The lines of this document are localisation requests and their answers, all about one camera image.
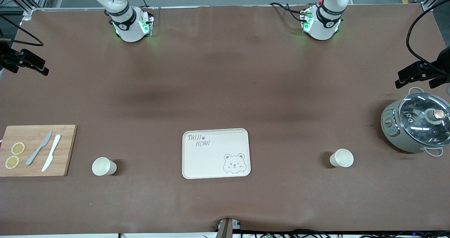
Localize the white plastic knife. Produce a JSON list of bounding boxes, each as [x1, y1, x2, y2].
[[41, 134, 62, 172]]

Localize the beige bear print tray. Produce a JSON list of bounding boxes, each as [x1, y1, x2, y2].
[[182, 128, 251, 180]]

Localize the black base cables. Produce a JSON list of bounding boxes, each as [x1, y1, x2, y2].
[[269, 2, 308, 23]]

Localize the white IKEA cup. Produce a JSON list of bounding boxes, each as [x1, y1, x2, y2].
[[92, 157, 117, 176], [329, 148, 354, 168]]

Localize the green electric cooking pot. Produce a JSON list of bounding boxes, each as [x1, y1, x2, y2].
[[381, 87, 450, 157]]

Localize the brown table cover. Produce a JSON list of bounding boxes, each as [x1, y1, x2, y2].
[[0, 4, 450, 236]]

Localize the grey plastic knife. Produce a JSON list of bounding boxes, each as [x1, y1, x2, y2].
[[25, 131, 53, 166]]

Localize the glass pot lid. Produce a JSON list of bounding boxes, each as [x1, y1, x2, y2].
[[398, 92, 450, 147]]

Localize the bamboo cutting board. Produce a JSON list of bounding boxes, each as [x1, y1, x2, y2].
[[0, 125, 78, 177]]

